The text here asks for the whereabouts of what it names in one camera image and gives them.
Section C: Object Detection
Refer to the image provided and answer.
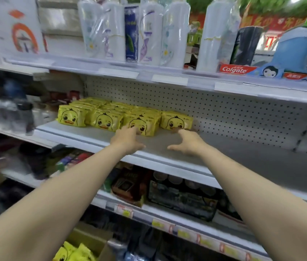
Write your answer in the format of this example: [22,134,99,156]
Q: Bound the light blue plastic container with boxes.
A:
[270,26,307,71]

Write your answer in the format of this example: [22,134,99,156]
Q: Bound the dark box of cups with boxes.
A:
[147,172,220,222]

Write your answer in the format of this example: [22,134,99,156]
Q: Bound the blue penguin toothpaste box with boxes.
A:
[247,65,285,79]

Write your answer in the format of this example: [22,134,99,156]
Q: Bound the plain white wrapped bottle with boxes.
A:
[196,0,238,73]

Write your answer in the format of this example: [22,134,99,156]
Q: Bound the blue tall carton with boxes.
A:
[124,5,139,63]

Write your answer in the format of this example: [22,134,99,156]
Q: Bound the rows of yellow duck packets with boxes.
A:
[57,97,194,137]

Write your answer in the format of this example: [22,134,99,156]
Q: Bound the row of yellow price tags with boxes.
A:
[114,204,272,261]

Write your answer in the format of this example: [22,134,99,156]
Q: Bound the person's left forearm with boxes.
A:
[0,145,132,261]

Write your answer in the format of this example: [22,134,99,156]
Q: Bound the colourful small packages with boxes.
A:
[55,152,93,172]

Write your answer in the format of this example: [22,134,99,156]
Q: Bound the white shelf with clear rail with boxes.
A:
[1,53,307,107]

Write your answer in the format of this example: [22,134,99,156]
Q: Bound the white poster with orange logo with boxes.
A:
[0,0,48,64]

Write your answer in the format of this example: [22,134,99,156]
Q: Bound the grey metal shelf board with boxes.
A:
[34,121,307,208]

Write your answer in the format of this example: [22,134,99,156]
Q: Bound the person's right forearm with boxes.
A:
[197,146,307,261]

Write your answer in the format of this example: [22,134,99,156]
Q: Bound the white price label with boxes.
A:
[151,74,189,86]
[98,68,139,79]

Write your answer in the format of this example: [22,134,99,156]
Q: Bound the black capped bottle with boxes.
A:
[16,102,36,136]

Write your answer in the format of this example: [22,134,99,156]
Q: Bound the red toothpaste box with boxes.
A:
[283,72,307,80]
[219,64,258,75]

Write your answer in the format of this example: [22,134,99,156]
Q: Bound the person's left hand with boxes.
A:
[110,125,146,156]

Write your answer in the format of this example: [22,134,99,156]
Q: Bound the brown cardboard box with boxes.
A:
[66,222,116,261]

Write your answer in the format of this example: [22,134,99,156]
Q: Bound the red banner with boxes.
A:
[240,13,306,33]

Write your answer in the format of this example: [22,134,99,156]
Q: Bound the green plastic item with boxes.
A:
[187,22,203,47]

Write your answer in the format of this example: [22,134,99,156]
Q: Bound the yellow plastic packet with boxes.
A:
[52,247,69,261]
[64,241,97,261]

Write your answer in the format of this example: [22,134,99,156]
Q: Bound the white shelf with price rail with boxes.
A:
[2,168,273,261]

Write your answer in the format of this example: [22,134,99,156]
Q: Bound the person's right hand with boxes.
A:
[167,128,208,157]

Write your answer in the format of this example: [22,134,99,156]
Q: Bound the white pegboard back panel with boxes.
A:
[84,75,307,156]

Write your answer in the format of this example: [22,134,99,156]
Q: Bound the red-brown package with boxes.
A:
[111,166,150,207]

